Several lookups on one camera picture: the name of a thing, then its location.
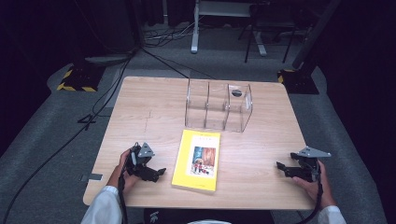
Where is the hand-held gripper black cable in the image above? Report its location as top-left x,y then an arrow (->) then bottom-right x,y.
117,167 -> 129,224
295,174 -> 323,224

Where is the grey tape strip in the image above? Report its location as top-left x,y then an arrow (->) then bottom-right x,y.
79,173 -> 104,183

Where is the thick black floor cable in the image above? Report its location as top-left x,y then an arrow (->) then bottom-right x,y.
0,50 -> 135,224

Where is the thin black floor cable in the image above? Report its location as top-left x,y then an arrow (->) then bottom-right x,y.
139,47 -> 217,80

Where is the slanted dark metal post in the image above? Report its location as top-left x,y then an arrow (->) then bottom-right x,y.
291,0 -> 342,70

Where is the clear acrylic divided organizer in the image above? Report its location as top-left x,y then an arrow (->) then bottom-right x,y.
184,77 -> 254,133

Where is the person's left hand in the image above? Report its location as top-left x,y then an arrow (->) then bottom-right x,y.
106,148 -> 143,192

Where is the yellow book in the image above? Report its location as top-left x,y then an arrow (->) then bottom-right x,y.
171,129 -> 221,192

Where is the white desk frame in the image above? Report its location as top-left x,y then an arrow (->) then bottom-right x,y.
190,0 -> 269,58

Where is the bundle of floor cables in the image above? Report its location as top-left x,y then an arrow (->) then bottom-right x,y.
143,21 -> 195,49

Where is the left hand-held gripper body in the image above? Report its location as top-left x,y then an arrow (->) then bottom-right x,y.
125,142 -> 156,181

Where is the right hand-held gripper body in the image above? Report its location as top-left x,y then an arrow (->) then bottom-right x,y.
290,146 -> 332,183

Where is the person's dark clothing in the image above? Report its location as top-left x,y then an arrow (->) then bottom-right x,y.
143,208 -> 276,224

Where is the left hand-held gripper black cable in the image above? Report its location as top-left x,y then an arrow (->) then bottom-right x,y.
117,167 -> 129,224

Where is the person's right hand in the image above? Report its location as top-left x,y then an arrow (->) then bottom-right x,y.
292,160 -> 337,209

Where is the black yellow striped stand base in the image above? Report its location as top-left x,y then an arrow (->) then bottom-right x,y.
277,68 -> 320,95
56,63 -> 106,93

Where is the black chair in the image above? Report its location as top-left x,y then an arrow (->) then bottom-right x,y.
237,2 -> 301,64

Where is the right hand-held gripper black cable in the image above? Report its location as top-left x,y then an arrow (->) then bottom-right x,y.
295,174 -> 323,224

